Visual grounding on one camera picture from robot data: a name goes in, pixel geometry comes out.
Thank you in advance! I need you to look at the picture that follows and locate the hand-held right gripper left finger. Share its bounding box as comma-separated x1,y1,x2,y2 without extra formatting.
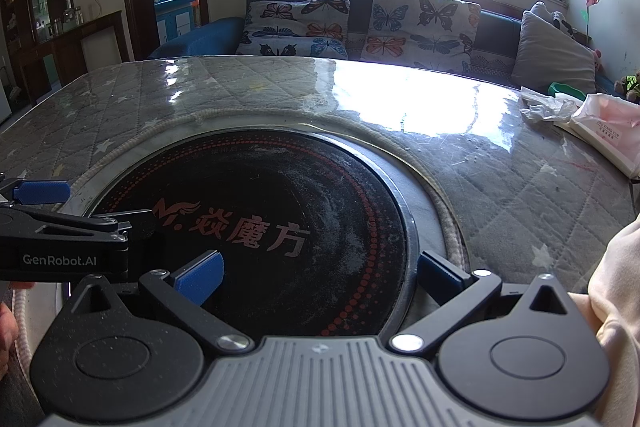
60,249,255,355

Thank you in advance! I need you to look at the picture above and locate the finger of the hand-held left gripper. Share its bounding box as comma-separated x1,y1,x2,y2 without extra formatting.
0,176,72,208
97,208,157,242

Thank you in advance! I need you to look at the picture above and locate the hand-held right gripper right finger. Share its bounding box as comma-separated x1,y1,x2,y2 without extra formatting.
387,251,596,355

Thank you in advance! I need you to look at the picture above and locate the cream long-sleeved top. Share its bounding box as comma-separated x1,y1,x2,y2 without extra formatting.
586,213,640,427

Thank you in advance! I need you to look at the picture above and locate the person's left hand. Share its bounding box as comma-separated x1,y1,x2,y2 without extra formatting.
0,301,22,379

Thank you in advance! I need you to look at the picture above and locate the black round induction cooktop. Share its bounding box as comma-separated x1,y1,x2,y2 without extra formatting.
82,132,421,339

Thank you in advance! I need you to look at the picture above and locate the dark wooden cabinet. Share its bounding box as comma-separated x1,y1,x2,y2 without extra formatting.
0,0,123,108

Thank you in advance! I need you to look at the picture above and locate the clear crumpled plastic bag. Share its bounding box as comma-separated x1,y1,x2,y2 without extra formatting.
519,87,581,124

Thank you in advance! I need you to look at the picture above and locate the blue sofa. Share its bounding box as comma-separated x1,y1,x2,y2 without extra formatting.
147,0,616,94

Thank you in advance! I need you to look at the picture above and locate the blue cabinet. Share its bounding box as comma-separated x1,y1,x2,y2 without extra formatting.
154,0,198,45

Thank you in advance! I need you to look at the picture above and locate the green bowl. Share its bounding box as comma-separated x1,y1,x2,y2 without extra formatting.
547,81,586,98

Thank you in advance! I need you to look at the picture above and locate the pink and white package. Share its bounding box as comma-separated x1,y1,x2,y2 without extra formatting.
565,93,640,180

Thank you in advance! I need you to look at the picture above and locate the butterfly print cushion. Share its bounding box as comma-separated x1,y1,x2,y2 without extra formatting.
235,0,351,60
365,0,482,75

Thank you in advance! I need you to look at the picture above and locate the grey pillow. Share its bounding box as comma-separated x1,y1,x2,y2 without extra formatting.
511,2,598,96

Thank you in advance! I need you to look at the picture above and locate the teddy bear in yellow vest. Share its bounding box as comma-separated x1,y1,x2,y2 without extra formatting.
614,71,640,100

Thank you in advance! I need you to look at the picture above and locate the panda plush toy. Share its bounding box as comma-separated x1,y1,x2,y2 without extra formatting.
550,11,591,42

